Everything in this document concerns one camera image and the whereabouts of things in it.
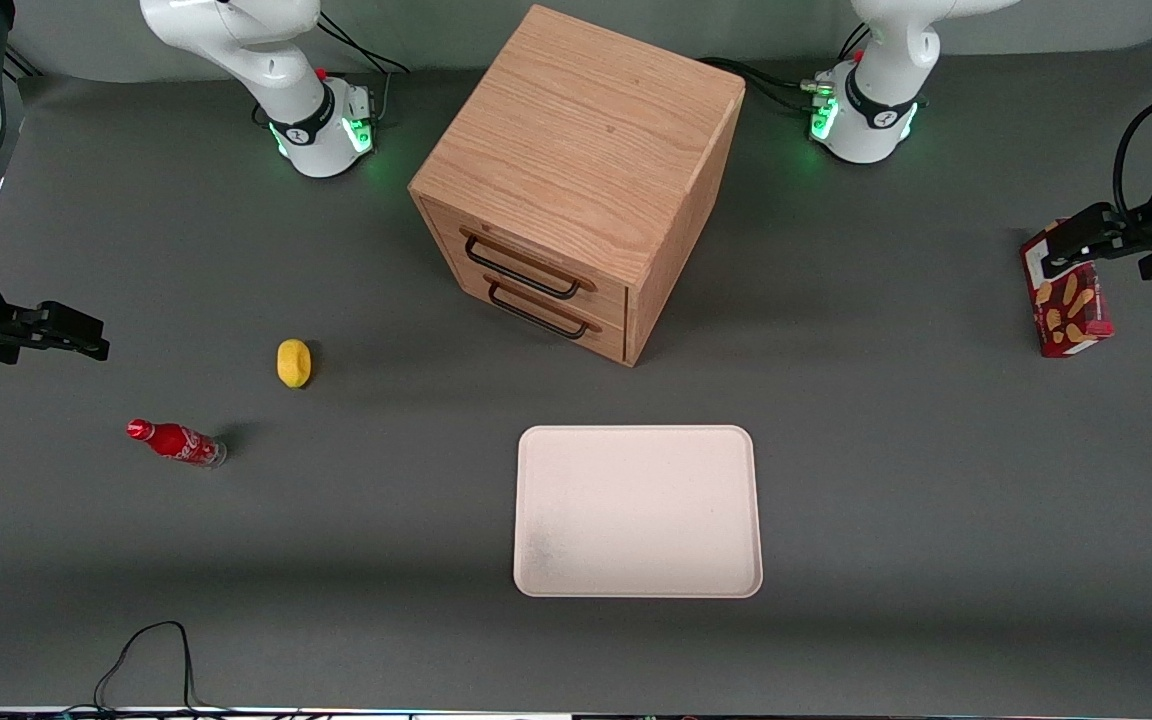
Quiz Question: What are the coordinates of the yellow lemon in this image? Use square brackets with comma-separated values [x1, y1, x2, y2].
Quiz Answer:
[277, 339, 314, 389]

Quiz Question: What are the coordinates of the dark metal drawer handle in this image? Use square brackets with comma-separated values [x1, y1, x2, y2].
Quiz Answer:
[483, 273, 603, 341]
[460, 228, 598, 301]

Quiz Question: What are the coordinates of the black looped table cable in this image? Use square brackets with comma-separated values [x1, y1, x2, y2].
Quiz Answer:
[93, 620, 237, 717]

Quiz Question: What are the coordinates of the wooden drawer cabinet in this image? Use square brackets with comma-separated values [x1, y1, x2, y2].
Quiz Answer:
[408, 4, 747, 368]

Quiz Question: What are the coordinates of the black base cable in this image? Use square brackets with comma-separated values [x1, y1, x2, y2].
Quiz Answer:
[699, 56, 822, 93]
[736, 72, 822, 114]
[316, 10, 410, 126]

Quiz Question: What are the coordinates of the wooden drawer front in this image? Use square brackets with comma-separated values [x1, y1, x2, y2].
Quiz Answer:
[444, 262, 629, 364]
[420, 198, 631, 323]

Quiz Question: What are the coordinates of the red cola bottle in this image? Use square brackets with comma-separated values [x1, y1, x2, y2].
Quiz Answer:
[126, 418, 229, 469]

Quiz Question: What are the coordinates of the black left base cable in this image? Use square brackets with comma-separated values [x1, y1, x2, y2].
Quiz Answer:
[736, 72, 822, 114]
[699, 56, 822, 93]

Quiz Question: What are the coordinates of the red cookie box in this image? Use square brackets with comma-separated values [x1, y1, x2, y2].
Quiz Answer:
[1020, 218, 1115, 359]

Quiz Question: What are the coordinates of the black right base cable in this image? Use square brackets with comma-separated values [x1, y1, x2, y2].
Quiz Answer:
[316, 10, 410, 126]

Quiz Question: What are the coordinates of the white rectangular tray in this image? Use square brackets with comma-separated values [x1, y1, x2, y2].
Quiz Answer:
[513, 425, 765, 599]

